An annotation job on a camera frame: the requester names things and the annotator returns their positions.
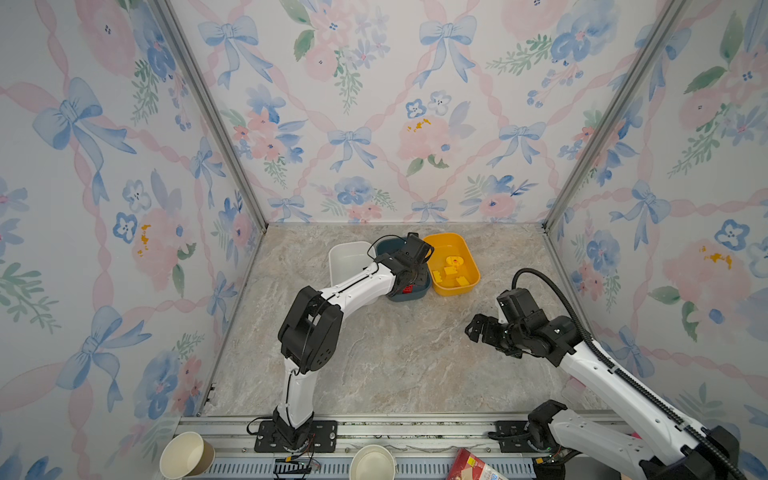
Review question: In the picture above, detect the red snack packet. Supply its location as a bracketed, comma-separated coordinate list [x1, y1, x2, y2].
[446, 448, 506, 480]

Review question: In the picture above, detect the yellow plastic container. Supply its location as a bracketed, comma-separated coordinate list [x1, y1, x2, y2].
[425, 233, 482, 297]

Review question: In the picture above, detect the aluminium corner post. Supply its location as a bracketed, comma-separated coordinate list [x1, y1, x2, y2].
[541, 0, 690, 234]
[148, 0, 268, 234]

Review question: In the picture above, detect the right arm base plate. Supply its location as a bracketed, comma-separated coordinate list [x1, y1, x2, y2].
[487, 418, 583, 455]

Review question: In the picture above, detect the aluminium corner post right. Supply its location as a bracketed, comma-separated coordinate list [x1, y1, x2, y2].
[541, 0, 690, 234]

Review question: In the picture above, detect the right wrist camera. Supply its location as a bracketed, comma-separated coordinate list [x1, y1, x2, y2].
[497, 288, 548, 329]

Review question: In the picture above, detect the dark teal plastic container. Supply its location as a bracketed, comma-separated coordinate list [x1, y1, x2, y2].
[375, 237, 432, 302]

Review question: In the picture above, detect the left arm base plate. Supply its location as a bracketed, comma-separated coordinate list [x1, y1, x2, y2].
[246, 417, 339, 454]

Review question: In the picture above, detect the black corrugated cable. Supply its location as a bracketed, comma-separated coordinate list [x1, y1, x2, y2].
[511, 268, 754, 480]

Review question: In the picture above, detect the white plastic container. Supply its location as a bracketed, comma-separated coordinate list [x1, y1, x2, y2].
[328, 241, 373, 286]

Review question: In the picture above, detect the yellow lego duck piece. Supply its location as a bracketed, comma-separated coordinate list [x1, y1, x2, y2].
[445, 255, 465, 269]

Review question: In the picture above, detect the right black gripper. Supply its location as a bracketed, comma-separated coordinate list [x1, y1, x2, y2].
[463, 314, 527, 356]

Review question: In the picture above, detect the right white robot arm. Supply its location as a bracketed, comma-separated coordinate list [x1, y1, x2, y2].
[465, 314, 745, 479]

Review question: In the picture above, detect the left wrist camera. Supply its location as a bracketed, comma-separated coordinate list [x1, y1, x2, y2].
[401, 232, 434, 264]

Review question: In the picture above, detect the aluminium corner post left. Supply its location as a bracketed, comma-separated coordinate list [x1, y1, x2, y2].
[148, 0, 268, 234]

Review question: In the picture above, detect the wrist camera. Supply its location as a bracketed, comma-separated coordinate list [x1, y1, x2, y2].
[497, 288, 548, 329]
[401, 232, 434, 264]

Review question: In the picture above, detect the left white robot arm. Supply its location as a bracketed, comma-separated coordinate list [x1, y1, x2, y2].
[273, 243, 434, 450]

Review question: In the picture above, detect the brown paper cup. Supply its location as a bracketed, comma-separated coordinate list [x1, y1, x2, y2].
[159, 432, 216, 479]

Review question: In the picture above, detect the aluminium front rail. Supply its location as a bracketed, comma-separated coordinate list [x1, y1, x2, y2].
[173, 413, 652, 463]

